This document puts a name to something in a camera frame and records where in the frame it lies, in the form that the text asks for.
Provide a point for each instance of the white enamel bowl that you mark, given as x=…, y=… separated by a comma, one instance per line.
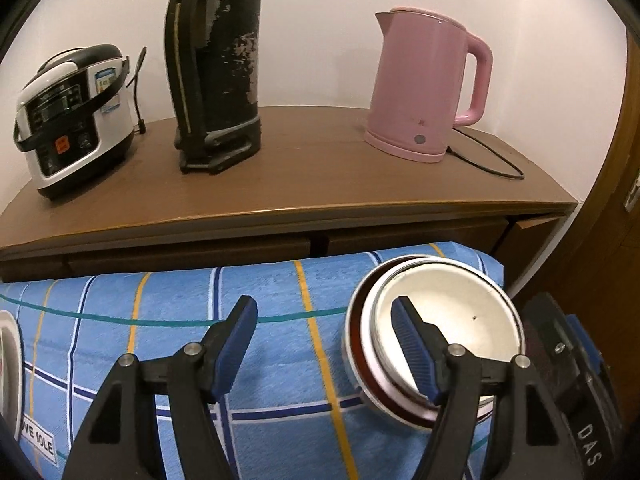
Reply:
x=468, y=308

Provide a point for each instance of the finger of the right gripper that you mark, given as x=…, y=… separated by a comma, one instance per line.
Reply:
x=593, y=354
x=552, y=344

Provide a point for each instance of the pink electric kettle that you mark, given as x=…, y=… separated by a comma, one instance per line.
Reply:
x=433, y=75

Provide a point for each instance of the brown wooden sideboard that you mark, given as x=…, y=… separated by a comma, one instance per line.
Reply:
x=314, y=189

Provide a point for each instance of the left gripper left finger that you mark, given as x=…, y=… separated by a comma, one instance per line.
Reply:
x=119, y=438

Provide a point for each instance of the stainless steel bowl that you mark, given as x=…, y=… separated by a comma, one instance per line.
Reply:
x=357, y=363

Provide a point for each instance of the right silver door handle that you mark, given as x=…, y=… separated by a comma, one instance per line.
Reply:
x=633, y=195

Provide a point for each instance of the silver rice cooker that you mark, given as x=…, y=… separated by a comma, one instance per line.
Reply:
x=76, y=118

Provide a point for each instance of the blue plaid tablecloth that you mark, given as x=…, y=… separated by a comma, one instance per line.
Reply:
x=292, y=412

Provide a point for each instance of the black thermos flask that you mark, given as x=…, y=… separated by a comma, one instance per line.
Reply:
x=211, y=56

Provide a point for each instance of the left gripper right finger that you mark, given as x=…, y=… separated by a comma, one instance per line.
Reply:
x=529, y=438

